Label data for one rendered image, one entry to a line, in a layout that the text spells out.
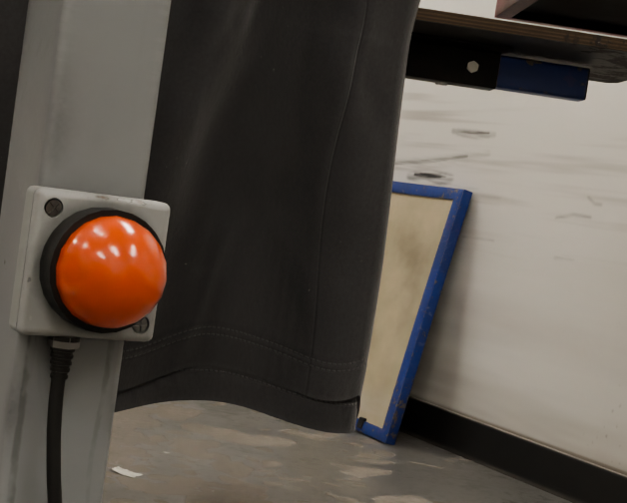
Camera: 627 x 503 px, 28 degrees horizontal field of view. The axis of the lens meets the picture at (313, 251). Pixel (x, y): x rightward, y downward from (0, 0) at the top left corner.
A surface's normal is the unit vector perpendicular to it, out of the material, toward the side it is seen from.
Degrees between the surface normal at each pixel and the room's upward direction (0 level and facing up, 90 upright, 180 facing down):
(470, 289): 90
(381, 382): 78
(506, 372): 90
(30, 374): 90
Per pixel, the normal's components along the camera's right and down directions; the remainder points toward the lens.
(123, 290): 0.35, 0.27
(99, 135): 0.53, 0.12
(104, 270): 0.07, -0.11
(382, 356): -0.80, -0.29
